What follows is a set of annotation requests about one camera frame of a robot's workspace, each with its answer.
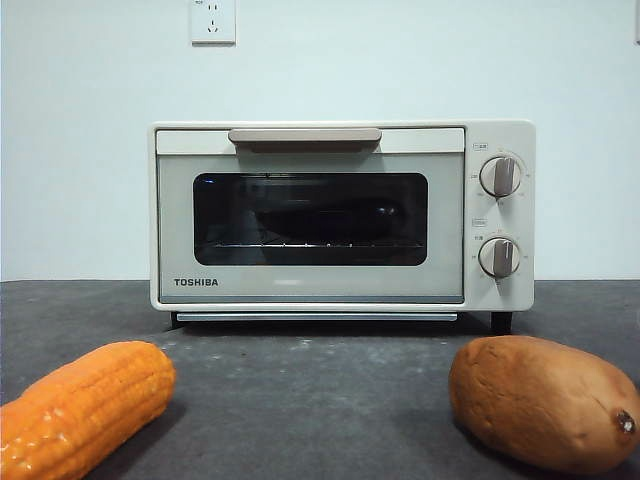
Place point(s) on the oven door with glass window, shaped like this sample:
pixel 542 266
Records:
pixel 310 285

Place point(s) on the silver oven crumb tray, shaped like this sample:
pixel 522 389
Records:
pixel 315 317

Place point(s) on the black oven foot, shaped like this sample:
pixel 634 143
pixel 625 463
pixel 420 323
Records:
pixel 174 320
pixel 501 322

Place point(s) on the round white oven knob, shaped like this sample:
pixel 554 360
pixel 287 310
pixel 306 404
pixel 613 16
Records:
pixel 500 257
pixel 501 176

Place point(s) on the white Toshiba toaster oven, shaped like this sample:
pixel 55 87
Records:
pixel 495 135

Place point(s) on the brown sweet potato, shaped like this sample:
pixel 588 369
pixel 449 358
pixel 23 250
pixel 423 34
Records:
pixel 535 400

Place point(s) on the orange corn cob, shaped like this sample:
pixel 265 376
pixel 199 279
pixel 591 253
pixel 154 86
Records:
pixel 85 405

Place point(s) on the white wall power socket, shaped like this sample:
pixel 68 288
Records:
pixel 213 22

